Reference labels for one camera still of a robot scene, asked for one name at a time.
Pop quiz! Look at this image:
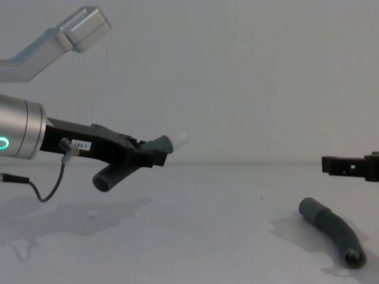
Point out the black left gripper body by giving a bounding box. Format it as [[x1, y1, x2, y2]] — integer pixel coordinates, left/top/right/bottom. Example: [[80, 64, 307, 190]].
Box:
[[39, 117, 140, 168]]

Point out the grey curved tube white tip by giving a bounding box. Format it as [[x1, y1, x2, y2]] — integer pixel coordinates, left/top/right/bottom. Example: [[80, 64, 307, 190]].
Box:
[[92, 131, 189, 193]]

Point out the grey curved rubber tube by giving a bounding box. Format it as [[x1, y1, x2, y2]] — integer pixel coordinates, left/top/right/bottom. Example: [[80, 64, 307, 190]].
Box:
[[298, 197, 368, 270]]

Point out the white table cloth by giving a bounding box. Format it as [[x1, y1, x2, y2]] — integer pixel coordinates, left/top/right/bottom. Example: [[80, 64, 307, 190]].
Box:
[[0, 162, 379, 284]]

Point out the white curtain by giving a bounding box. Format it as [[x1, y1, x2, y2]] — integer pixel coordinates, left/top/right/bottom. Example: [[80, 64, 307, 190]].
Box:
[[0, 0, 379, 166]]

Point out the thin dark wrist cable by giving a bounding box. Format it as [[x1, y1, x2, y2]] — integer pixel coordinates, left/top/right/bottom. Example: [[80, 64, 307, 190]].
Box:
[[0, 138, 80, 204]]

